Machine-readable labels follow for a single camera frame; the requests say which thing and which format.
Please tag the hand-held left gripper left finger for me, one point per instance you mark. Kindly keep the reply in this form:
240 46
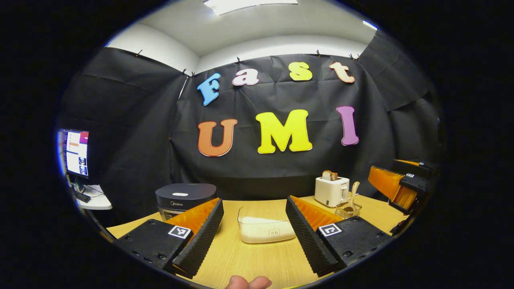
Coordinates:
200 241

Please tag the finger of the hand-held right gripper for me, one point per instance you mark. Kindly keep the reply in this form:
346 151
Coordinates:
413 165
385 182

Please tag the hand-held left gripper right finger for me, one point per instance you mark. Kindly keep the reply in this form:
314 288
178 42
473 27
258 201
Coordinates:
307 241

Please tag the wooden spoon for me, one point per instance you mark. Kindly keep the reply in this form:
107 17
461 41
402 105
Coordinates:
354 192

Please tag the dark grey rice cooker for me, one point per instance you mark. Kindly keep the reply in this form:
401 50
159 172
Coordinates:
184 190

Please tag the clear plastic rice box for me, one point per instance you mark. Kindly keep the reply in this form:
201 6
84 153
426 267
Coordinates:
257 212

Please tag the white toaster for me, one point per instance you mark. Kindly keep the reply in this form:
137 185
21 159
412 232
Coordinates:
329 192

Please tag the toasted bread slice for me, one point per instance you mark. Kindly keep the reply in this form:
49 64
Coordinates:
329 175

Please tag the white side table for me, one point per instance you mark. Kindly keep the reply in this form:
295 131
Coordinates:
100 200

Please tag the black keyboard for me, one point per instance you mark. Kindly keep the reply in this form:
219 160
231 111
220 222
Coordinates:
82 197

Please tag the computer monitor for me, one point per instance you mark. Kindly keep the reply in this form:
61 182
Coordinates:
76 152

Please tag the ceiling light panel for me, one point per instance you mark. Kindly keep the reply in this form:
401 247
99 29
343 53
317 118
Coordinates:
249 5

